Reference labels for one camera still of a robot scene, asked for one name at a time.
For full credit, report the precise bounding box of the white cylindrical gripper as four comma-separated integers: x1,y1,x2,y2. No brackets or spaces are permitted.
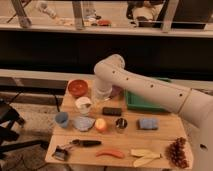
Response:
92,77,112,102

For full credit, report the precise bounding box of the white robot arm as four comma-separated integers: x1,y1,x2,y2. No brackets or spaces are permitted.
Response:
94,54,213,171

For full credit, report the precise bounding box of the white paper cup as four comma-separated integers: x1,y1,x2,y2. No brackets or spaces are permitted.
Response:
75,97,92,115

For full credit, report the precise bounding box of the small metal cup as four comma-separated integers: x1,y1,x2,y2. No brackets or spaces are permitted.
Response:
116,118,128,133

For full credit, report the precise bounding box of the blue plastic cup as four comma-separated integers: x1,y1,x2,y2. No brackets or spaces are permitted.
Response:
55,112,69,128

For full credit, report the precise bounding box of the purple bowl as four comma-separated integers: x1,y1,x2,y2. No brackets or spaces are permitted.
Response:
110,86,123,98

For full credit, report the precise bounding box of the red bowl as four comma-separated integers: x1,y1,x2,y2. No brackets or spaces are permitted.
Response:
68,79,88,98

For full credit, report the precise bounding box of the black rectangular block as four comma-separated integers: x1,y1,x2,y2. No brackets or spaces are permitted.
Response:
102,107,122,116

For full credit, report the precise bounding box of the green plastic tray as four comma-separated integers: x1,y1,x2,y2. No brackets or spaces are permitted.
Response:
124,77,173,113

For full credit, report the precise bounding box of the red yellow apple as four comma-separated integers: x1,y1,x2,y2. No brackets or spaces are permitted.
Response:
95,118,107,132

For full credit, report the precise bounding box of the grey-blue crumpled cloth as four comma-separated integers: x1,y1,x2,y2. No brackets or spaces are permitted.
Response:
72,116,95,132

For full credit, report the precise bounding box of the wooden table board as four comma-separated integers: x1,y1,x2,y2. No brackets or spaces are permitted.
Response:
44,78,194,170

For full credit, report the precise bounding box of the blue sponge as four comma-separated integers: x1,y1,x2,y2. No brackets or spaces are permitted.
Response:
138,118,158,130

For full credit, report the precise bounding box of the orange red chili pepper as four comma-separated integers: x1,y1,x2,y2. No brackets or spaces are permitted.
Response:
95,149,125,159

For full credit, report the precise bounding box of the yellow banana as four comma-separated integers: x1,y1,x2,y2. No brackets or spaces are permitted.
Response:
130,149,161,167

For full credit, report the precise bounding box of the bunch of red grapes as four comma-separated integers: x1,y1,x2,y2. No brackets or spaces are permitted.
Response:
166,137,189,169

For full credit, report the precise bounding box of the black chair base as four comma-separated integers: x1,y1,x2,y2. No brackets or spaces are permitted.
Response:
0,98,49,159

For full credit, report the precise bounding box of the black handled tool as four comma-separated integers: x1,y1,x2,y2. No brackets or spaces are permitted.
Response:
70,139,102,147

